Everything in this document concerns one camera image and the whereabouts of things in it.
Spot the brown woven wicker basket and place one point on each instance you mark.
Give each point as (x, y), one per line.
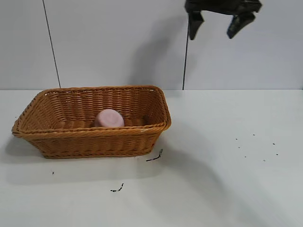
(94, 142)

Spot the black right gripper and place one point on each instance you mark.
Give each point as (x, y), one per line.
(222, 5)

